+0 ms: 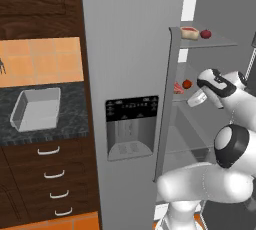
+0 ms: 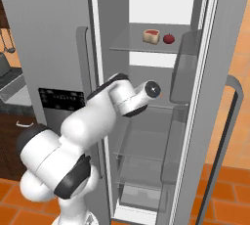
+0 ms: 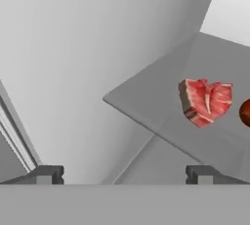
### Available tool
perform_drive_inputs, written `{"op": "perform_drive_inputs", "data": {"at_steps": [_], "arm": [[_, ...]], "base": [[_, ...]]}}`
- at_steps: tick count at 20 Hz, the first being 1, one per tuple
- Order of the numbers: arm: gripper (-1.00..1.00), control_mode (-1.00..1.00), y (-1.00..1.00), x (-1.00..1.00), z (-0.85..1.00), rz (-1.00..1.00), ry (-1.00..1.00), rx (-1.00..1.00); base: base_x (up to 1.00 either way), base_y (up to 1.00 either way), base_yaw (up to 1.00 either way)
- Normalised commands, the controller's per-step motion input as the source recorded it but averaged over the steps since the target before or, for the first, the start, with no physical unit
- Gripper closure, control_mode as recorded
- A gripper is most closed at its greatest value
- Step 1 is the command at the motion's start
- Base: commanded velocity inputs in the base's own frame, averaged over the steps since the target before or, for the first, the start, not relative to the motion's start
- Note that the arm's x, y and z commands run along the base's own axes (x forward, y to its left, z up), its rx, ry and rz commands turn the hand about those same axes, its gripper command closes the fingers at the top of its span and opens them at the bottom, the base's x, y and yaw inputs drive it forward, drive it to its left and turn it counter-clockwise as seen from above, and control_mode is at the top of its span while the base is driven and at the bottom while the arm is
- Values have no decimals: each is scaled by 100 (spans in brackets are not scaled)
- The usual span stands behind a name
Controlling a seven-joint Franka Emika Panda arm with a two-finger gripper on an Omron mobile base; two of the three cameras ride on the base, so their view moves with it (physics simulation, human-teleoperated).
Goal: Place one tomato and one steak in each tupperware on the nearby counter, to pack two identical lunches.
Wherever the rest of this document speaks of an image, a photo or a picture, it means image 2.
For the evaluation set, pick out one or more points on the black dispenser panel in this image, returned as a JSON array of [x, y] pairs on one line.
[[62, 98]]

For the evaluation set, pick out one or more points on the dark wood cabinet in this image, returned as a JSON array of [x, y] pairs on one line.
[[14, 144]]

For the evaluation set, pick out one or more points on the clear door bin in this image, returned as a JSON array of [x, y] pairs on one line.
[[184, 69]]

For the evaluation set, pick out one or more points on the hanging kitchen utensil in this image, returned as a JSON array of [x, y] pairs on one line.
[[7, 41]]

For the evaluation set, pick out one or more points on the glass fridge shelf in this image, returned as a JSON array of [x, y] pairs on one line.
[[146, 41]]

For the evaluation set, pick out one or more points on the clear crisper drawer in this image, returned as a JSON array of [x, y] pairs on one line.
[[143, 194]]

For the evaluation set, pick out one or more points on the red tomato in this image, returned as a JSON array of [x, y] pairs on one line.
[[168, 38]]

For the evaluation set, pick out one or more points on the grey hob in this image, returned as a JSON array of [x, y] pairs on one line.
[[11, 79]]

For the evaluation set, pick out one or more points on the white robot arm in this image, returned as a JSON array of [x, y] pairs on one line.
[[81, 127]]

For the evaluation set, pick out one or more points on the open grey fridge door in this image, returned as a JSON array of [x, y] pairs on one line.
[[208, 105]]

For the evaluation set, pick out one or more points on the raw steak on tray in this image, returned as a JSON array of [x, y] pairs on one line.
[[151, 36]]

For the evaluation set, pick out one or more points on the grey closed fridge door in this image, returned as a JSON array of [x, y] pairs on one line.
[[49, 39]]

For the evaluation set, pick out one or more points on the grey fridge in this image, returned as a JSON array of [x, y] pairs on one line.
[[146, 98]]

